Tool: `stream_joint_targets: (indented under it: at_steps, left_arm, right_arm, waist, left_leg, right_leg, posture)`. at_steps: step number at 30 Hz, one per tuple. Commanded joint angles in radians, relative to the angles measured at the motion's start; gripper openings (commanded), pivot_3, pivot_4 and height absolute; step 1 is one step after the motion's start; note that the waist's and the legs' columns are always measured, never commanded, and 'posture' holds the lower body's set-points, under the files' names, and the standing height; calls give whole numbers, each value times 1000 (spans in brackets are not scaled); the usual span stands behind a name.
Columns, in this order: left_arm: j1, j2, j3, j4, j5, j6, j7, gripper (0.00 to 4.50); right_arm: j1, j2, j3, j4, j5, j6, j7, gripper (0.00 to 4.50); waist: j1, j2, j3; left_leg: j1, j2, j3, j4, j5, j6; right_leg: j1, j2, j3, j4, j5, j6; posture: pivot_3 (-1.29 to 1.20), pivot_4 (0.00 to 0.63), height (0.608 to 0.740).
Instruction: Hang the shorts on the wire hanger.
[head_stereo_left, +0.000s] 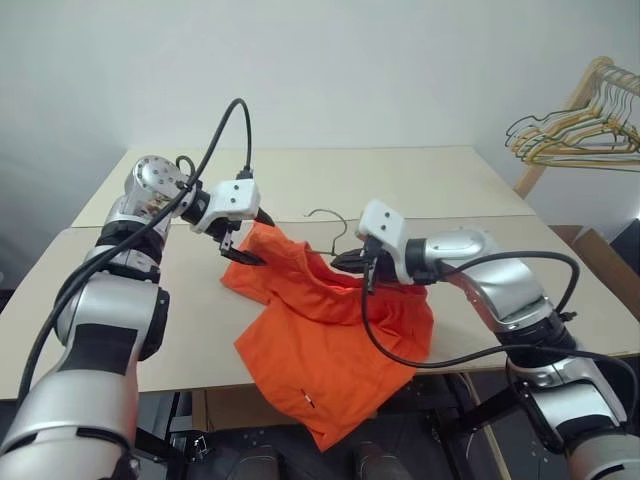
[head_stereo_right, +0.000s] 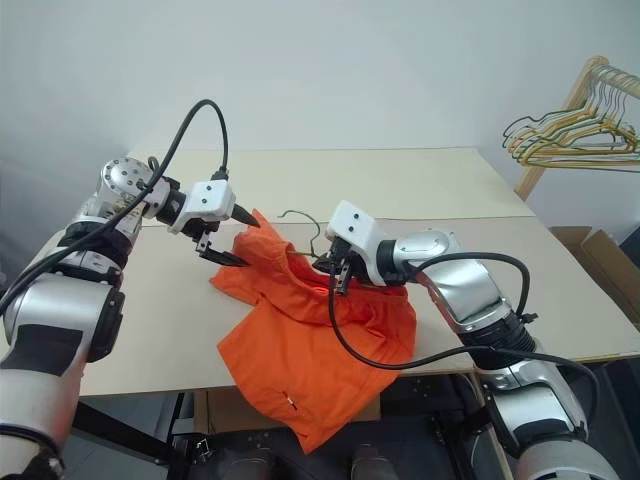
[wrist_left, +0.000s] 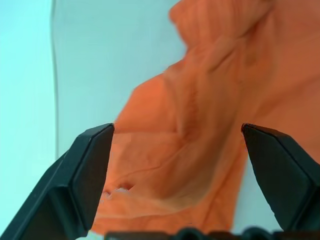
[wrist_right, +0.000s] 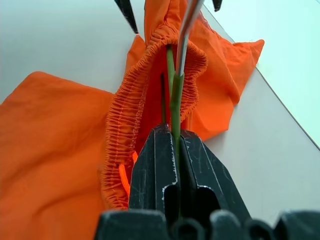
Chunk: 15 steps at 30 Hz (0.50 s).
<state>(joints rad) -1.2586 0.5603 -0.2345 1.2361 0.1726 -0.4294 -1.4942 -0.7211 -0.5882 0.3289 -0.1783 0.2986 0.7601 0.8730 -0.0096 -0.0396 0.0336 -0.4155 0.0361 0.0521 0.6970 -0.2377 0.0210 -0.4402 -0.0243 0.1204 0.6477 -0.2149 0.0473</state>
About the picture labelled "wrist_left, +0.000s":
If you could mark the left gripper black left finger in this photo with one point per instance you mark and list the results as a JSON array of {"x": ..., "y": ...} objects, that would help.
[{"x": 62, "y": 190}]

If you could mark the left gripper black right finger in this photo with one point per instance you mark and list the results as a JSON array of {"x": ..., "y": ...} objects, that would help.
[{"x": 287, "y": 180}]

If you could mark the orange cloth garment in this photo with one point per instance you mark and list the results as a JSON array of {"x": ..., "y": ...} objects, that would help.
[{"x": 200, "y": 125}]

